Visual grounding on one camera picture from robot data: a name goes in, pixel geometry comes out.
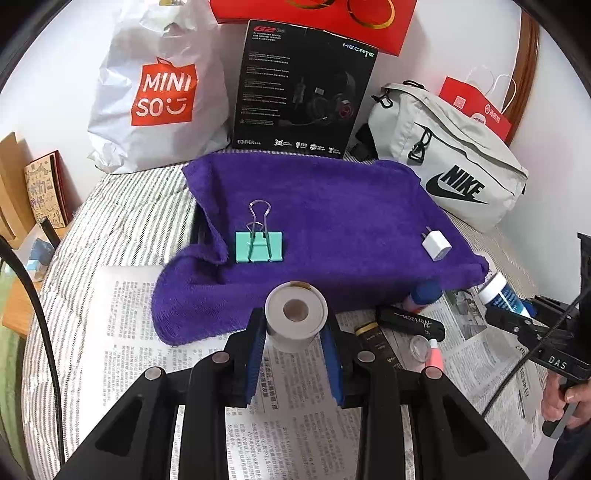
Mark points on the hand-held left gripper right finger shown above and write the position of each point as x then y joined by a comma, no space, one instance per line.
333,369

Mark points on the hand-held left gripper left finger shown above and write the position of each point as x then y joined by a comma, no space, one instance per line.
254,364

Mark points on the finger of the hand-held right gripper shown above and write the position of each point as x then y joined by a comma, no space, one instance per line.
512,323
551,307

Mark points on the blue and white bottle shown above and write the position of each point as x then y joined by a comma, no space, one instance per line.
501,293

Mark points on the white tape roll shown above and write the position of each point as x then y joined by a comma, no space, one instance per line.
295,334

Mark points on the brown and gold small box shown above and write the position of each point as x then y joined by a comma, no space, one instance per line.
379,344

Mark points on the pink tube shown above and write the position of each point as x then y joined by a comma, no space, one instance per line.
435,357

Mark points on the clear plastic cap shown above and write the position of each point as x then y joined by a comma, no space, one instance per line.
419,348

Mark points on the black stick with script print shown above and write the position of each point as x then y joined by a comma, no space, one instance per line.
411,323

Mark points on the small round plastic jar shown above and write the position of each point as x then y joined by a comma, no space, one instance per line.
427,291

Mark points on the person's right hand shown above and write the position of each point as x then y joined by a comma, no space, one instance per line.
549,401

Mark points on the white charger plug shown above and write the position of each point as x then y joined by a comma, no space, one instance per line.
438,244

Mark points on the green binder clip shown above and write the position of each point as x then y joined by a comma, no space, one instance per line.
265,247

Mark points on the newspaper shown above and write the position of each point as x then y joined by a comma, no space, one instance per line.
138,332

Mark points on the purple towel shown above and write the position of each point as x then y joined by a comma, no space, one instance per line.
323,203

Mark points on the grey waist bag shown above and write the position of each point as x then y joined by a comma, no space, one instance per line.
461,147

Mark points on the red paper bag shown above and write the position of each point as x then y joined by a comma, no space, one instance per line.
485,110

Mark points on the wooden headboard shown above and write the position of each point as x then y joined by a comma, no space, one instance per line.
526,69

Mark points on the patterned book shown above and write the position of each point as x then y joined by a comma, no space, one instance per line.
46,189

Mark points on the black headphone box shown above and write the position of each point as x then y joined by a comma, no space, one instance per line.
304,92

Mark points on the brown cardboard box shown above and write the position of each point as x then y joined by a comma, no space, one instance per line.
11,184

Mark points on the white shopping bag red label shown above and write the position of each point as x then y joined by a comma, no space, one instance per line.
161,55

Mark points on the red gift box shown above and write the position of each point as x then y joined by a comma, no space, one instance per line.
277,11

